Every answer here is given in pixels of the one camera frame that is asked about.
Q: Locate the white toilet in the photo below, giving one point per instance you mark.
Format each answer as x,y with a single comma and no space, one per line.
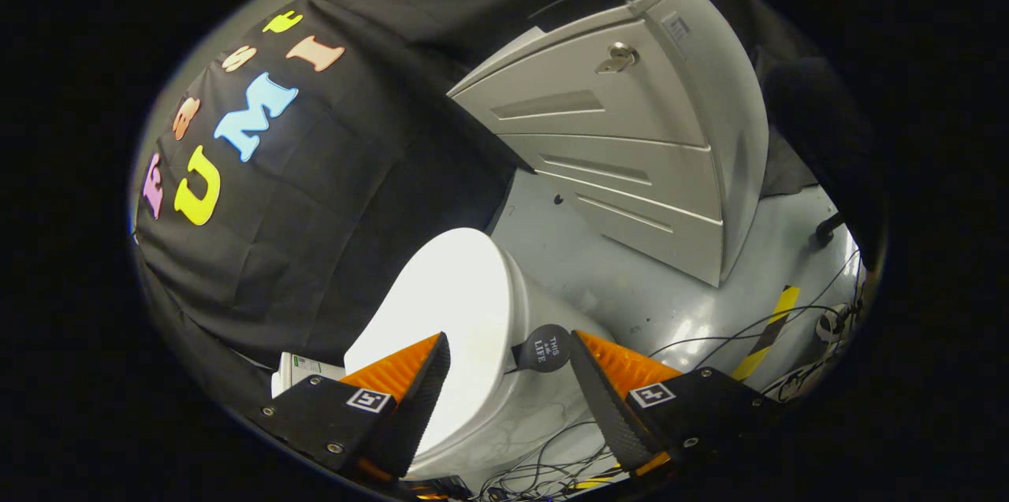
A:
544,407

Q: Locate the black backdrop cloth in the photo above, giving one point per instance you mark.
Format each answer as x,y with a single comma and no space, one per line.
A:
315,234

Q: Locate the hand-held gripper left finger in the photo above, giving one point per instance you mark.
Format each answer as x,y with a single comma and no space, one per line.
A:
414,415

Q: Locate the silver cabinet key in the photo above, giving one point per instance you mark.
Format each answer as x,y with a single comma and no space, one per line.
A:
617,57

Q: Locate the white box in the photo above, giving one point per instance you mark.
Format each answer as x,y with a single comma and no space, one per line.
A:
303,369

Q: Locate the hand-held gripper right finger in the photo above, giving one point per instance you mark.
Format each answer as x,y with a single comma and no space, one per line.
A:
611,407

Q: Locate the yellow black floor tape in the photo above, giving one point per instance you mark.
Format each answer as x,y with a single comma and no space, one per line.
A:
768,332

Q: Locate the grey drawer cabinet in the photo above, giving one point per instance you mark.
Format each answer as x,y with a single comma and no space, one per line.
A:
631,139

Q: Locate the black office chair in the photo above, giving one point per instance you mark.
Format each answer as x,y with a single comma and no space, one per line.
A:
828,132

